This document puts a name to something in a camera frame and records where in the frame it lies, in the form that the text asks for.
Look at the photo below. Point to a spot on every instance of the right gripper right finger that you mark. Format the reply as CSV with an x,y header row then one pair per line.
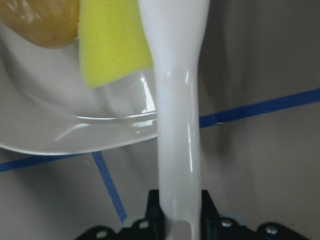
x,y
214,227

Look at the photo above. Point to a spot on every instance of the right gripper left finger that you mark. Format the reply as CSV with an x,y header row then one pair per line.
x,y
151,226

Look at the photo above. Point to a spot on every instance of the beige plastic dustpan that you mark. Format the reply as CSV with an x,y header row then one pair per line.
x,y
47,109

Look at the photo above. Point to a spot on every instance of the yellow green sponge piece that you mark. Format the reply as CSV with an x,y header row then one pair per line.
x,y
112,42

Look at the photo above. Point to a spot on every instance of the white hand brush black bristles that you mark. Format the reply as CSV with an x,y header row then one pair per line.
x,y
174,30

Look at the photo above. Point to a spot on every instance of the brown potato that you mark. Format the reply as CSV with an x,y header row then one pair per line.
x,y
45,23

